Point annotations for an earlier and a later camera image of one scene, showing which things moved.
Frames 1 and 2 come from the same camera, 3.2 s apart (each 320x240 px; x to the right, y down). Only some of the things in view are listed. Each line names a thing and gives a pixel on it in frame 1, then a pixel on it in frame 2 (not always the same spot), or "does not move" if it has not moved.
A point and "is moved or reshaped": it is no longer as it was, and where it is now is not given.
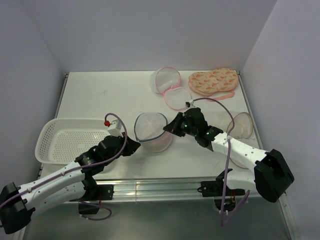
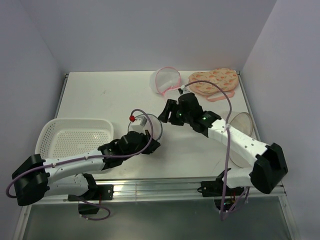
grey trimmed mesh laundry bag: x=149 y=132 is moved or reshaped
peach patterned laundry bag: x=218 y=83 does not move
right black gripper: x=174 y=126 to x=164 y=116
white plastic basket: x=61 y=141 does not move
